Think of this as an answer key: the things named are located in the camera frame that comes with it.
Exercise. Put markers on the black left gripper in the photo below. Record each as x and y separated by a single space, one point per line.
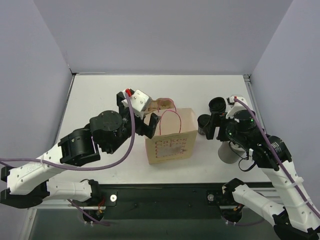
135 119

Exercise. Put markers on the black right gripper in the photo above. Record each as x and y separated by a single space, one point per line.
213 125

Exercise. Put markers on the dark cup with EAT print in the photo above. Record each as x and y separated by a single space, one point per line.
202 120

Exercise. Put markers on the brown cardboard cup carrier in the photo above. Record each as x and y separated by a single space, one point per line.
160 104

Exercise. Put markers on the stack of black cup lids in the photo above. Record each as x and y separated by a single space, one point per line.
217 105

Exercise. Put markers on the pink and cream paper bag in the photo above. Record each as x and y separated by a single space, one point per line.
174 137

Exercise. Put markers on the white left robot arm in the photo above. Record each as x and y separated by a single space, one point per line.
34 182

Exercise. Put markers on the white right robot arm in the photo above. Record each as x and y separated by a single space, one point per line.
296 218

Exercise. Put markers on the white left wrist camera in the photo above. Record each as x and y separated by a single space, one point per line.
140 101

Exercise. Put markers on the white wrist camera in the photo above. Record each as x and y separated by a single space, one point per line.
140 101
235 106

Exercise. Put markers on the grey cup with cable ties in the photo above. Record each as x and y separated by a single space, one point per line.
230 152

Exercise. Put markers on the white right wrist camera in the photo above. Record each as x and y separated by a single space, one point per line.
235 106

